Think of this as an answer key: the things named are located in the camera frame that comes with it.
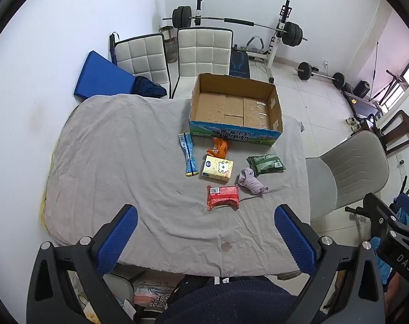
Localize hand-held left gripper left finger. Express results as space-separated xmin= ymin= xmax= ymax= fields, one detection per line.
xmin=26 ymin=204 xmax=147 ymax=324

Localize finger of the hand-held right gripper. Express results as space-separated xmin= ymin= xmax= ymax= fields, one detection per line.
xmin=345 ymin=192 xmax=399 ymax=225

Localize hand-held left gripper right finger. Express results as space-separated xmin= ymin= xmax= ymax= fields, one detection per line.
xmin=274 ymin=204 xmax=387 ymax=324

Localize grey shell chair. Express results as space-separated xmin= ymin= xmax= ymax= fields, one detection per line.
xmin=306 ymin=131 xmax=390 ymax=221

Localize purple sock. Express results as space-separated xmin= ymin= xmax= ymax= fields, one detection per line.
xmin=238 ymin=167 xmax=270 ymax=196

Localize brown wooden chair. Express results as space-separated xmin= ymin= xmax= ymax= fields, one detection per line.
xmin=351 ymin=110 xmax=409 ymax=156

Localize grey table cloth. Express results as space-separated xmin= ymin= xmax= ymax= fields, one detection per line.
xmin=42 ymin=94 xmax=311 ymax=277

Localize green snack packet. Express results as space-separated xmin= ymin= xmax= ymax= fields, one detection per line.
xmin=247 ymin=154 xmax=286 ymax=175

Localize red snack packet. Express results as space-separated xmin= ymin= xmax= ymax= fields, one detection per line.
xmin=206 ymin=185 xmax=241 ymax=211

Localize yellow under cloth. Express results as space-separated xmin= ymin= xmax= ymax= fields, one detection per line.
xmin=39 ymin=106 xmax=78 ymax=233

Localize person's dark blue trousers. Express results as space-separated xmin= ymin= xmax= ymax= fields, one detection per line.
xmin=154 ymin=276 xmax=328 ymax=324

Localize black treadmill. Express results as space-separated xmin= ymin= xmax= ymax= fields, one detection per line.
xmin=341 ymin=88 xmax=385 ymax=119

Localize yellow tissue pack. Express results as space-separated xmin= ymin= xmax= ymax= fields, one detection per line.
xmin=200 ymin=155 xmax=234 ymax=180

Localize long blue snack packet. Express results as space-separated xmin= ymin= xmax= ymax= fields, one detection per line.
xmin=178 ymin=133 xmax=200 ymax=177

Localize orange snack packet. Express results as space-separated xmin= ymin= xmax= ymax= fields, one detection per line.
xmin=206 ymin=137 xmax=233 ymax=158

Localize black tripod stand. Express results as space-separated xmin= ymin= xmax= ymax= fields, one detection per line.
xmin=369 ymin=42 xmax=409 ymax=102

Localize window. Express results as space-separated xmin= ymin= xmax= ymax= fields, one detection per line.
xmin=380 ymin=45 xmax=409 ymax=113

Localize open cardboard box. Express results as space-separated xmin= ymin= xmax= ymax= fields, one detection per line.
xmin=189 ymin=73 xmax=283 ymax=147

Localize small barbell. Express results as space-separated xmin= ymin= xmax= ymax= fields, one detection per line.
xmin=295 ymin=62 xmax=346 ymax=89

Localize dark blue garment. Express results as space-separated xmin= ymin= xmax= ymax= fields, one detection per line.
xmin=132 ymin=76 xmax=167 ymax=99

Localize blue cushion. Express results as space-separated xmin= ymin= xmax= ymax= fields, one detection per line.
xmin=73 ymin=50 xmax=136 ymax=102

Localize white padded chair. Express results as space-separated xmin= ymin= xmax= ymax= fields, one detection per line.
xmin=114 ymin=34 xmax=171 ymax=98
xmin=171 ymin=28 xmax=234 ymax=99

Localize black weight bench pad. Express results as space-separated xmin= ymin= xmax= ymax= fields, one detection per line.
xmin=229 ymin=44 xmax=251 ymax=76

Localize white bench press rack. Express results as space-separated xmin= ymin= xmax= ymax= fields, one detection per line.
xmin=191 ymin=0 xmax=293 ymax=83

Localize black and blue folded stand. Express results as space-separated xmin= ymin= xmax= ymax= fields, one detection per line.
xmin=109 ymin=32 xmax=120 ymax=65

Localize barbell with black plates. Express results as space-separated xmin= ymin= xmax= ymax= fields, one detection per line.
xmin=162 ymin=6 xmax=308 ymax=47

